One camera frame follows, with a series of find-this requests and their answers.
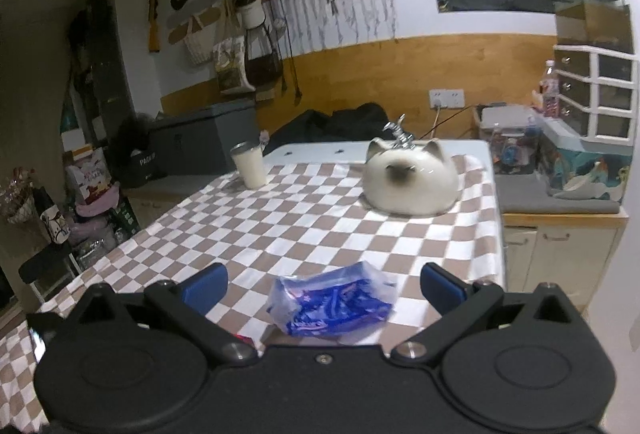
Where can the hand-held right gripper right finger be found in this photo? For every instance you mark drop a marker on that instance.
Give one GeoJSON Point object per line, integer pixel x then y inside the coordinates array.
{"type": "Point", "coordinates": [442, 289]}

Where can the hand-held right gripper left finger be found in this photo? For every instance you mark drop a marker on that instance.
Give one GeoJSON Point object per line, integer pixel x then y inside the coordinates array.
{"type": "Point", "coordinates": [205, 286]}

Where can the blue snack packet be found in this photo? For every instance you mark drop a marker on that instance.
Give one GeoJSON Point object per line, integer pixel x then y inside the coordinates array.
{"type": "Point", "coordinates": [330, 301]}

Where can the brown white checkered tablecloth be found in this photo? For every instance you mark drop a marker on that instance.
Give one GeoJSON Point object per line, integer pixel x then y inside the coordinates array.
{"type": "Point", "coordinates": [310, 224]}

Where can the wooden topped cabinet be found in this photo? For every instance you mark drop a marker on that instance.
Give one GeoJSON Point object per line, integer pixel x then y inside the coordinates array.
{"type": "Point", "coordinates": [560, 254]}

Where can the grey mat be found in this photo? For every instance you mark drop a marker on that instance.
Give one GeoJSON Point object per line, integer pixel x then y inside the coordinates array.
{"type": "Point", "coordinates": [530, 196]}

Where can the glass of milk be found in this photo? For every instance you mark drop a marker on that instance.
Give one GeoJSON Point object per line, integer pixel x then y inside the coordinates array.
{"type": "Point", "coordinates": [250, 167]}

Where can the grey storage box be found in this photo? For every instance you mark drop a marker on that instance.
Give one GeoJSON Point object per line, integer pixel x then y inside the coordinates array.
{"type": "Point", "coordinates": [200, 139]}

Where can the black chair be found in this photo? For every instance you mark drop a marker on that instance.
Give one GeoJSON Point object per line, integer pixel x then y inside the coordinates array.
{"type": "Point", "coordinates": [47, 264]}

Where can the silver metal figurine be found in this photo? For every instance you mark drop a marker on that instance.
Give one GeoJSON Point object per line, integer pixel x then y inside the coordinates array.
{"type": "Point", "coordinates": [399, 134]}

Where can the clear plastic storage box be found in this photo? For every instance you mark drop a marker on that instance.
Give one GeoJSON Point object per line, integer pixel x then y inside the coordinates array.
{"type": "Point", "coordinates": [507, 139]}

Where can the black feather duster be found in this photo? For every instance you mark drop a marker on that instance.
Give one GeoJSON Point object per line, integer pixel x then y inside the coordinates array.
{"type": "Point", "coordinates": [131, 134]}

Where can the colourful printed box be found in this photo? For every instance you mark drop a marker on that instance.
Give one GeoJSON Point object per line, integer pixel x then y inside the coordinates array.
{"type": "Point", "coordinates": [585, 164]}

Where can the black bag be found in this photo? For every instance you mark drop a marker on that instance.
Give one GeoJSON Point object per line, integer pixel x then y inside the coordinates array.
{"type": "Point", "coordinates": [340, 124]}

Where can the clear plastic bottle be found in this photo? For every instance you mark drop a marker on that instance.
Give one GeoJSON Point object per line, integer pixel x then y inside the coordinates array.
{"type": "Point", "coordinates": [551, 89]}

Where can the dark mesh tote bag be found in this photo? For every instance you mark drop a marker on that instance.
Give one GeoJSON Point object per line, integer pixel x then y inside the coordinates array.
{"type": "Point", "coordinates": [262, 59]}

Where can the white drawer unit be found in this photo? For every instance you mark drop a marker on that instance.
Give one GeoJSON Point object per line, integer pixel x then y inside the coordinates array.
{"type": "Point", "coordinates": [600, 89]}

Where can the glass fish tank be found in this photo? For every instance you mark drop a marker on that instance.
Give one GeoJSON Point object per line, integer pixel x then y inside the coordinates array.
{"type": "Point", "coordinates": [592, 17]}

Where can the white wall socket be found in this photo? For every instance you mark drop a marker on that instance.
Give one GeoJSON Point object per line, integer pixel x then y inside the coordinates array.
{"type": "Point", "coordinates": [446, 98]}

